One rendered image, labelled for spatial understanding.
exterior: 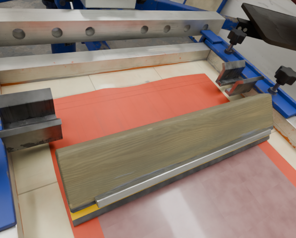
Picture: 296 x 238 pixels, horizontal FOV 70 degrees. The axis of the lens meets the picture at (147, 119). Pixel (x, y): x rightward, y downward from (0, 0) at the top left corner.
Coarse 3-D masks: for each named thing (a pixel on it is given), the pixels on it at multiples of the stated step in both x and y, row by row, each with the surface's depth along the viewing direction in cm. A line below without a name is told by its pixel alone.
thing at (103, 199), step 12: (264, 132) 40; (228, 144) 36; (240, 144) 36; (204, 156) 33; (216, 156) 34; (168, 168) 31; (180, 168) 30; (144, 180) 28; (156, 180) 29; (108, 192) 26; (120, 192) 26; (132, 192) 27; (96, 204) 26
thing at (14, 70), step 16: (128, 48) 50; (144, 48) 51; (160, 48) 53; (176, 48) 55; (192, 48) 57; (208, 48) 59; (0, 64) 37; (16, 64) 38; (32, 64) 39; (48, 64) 40; (64, 64) 41; (80, 64) 43; (96, 64) 45; (112, 64) 47; (128, 64) 49; (144, 64) 51; (160, 64) 54; (0, 80) 38; (16, 80) 39; (32, 80) 40; (272, 112) 48; (288, 128) 45; (16, 192) 27; (16, 208) 24; (16, 224) 22
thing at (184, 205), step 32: (96, 96) 42; (128, 96) 44; (64, 128) 36; (96, 128) 37; (128, 128) 39; (64, 192) 29; (160, 192) 32; (192, 192) 33; (96, 224) 27; (128, 224) 28; (160, 224) 29; (192, 224) 30; (224, 224) 31
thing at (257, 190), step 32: (160, 96) 46; (192, 96) 49; (224, 96) 52; (224, 160) 39; (256, 160) 41; (224, 192) 34; (256, 192) 36; (288, 192) 37; (256, 224) 32; (288, 224) 33
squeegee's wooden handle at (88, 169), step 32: (256, 96) 41; (160, 128) 30; (192, 128) 33; (224, 128) 36; (256, 128) 40; (64, 160) 24; (96, 160) 26; (128, 160) 28; (160, 160) 30; (96, 192) 26
